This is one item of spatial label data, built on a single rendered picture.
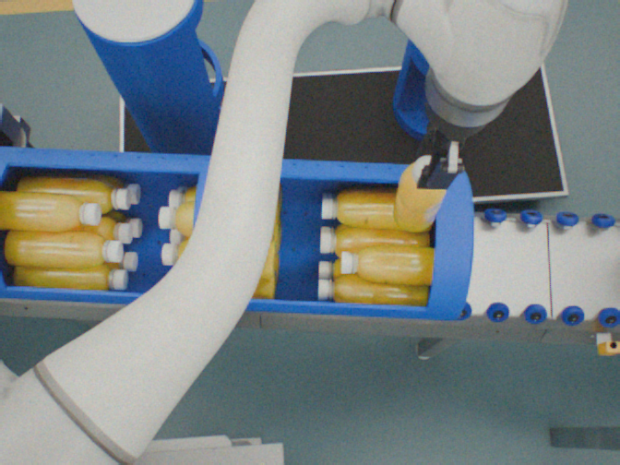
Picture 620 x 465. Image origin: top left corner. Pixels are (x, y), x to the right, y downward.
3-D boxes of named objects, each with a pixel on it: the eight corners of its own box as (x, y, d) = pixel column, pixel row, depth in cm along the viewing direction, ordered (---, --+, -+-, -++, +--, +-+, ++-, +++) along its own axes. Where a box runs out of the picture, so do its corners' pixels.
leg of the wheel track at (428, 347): (432, 360, 232) (475, 334, 171) (414, 359, 232) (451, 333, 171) (432, 342, 233) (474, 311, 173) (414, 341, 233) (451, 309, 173)
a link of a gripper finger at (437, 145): (470, 120, 80) (470, 129, 80) (450, 172, 90) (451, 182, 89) (435, 118, 80) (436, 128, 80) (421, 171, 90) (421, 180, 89)
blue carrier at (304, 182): (445, 336, 138) (478, 297, 111) (8, 314, 139) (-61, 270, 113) (442, 203, 148) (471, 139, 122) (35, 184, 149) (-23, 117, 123)
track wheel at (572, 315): (588, 311, 137) (585, 304, 138) (566, 310, 137) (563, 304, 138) (582, 327, 139) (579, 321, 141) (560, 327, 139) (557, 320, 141)
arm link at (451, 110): (520, 28, 70) (505, 57, 76) (431, 23, 70) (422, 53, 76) (524, 109, 68) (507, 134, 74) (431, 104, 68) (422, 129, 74)
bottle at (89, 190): (16, 215, 128) (114, 220, 128) (14, 177, 127) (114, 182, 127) (31, 209, 135) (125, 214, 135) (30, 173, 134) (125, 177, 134)
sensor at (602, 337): (611, 355, 143) (621, 352, 139) (597, 354, 143) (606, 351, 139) (608, 318, 145) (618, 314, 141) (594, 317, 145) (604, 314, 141)
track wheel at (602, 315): (625, 313, 137) (623, 306, 138) (603, 312, 137) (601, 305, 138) (619, 329, 139) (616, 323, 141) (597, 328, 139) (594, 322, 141)
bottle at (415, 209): (443, 208, 115) (462, 167, 98) (418, 242, 114) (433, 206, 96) (409, 184, 117) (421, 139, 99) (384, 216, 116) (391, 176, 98)
